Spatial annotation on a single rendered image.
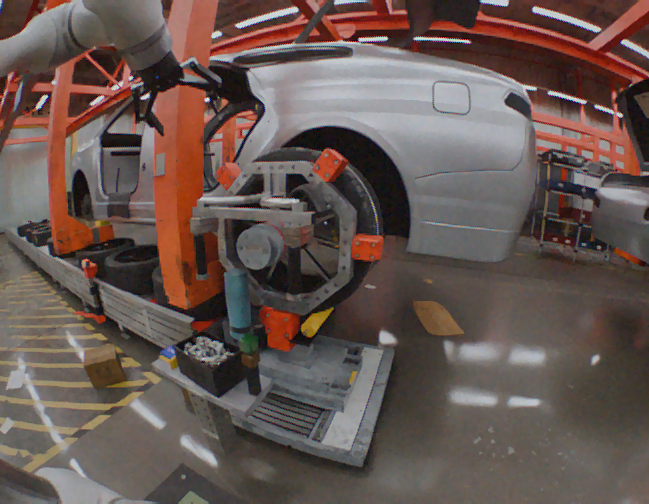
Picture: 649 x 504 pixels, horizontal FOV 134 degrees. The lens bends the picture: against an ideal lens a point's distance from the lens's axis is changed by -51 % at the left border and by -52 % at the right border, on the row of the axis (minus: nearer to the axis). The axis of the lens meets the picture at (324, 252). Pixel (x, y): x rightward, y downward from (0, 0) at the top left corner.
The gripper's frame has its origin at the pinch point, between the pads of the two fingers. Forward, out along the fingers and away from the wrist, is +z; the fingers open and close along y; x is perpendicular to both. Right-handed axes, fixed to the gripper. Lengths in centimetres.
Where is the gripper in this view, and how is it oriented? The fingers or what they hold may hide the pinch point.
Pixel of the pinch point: (187, 117)
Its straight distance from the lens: 68.3
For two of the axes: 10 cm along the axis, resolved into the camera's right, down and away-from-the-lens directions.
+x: 3.5, 9.2, -1.4
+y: -9.3, 3.4, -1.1
